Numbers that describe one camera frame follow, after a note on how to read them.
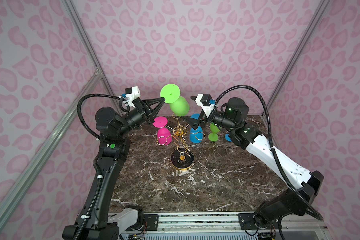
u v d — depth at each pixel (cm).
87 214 36
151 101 52
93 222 37
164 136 70
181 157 94
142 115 47
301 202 36
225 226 72
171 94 53
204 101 48
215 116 54
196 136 88
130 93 53
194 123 54
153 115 52
